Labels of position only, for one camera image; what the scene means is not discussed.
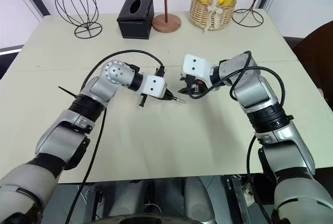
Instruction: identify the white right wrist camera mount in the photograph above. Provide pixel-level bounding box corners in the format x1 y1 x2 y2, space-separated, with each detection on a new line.
181 54 214 89

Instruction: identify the black branching wire stand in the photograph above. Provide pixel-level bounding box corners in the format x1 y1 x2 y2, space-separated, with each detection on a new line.
231 0 287 27

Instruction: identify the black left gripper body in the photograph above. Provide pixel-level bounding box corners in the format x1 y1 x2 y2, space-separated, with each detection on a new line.
138 88 170 107

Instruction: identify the black egg-shaped wire stand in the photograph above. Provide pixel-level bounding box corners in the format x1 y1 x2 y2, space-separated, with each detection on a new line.
54 0 103 39

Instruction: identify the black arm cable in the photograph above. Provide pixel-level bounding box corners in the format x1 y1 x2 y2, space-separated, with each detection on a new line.
188 51 286 224
65 49 166 224

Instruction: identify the woven wicker basket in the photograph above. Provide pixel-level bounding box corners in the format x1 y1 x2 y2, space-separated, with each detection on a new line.
189 0 237 31

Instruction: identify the black tissue box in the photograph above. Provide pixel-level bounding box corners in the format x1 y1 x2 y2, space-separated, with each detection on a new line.
116 0 155 39

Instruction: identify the grey rounded robot leg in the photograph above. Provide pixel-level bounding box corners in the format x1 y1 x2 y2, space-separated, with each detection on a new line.
108 179 154 217
183 177 216 219

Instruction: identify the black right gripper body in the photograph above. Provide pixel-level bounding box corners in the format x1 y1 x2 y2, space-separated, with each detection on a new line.
185 74 209 92

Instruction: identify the wooden pole stand round base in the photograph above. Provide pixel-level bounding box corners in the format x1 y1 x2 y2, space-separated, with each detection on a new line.
152 0 182 33

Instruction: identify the black metal bar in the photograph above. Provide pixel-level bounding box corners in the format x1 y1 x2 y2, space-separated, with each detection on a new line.
225 174 250 224

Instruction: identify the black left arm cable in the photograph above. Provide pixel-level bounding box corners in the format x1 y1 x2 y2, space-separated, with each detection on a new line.
65 49 166 224

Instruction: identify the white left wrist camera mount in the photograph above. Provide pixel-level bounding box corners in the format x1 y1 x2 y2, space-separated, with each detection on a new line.
140 74 167 98

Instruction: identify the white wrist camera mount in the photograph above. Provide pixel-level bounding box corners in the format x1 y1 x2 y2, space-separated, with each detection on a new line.
181 54 214 89
140 74 167 98

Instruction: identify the cream ribbon bow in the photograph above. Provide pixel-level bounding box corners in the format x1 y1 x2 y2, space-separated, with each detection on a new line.
205 2 222 31

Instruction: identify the dark brown chair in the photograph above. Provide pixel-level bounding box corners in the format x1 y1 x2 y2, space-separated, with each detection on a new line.
292 20 333 99

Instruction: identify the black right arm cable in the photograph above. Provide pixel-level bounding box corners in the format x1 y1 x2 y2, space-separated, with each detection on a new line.
188 51 286 224

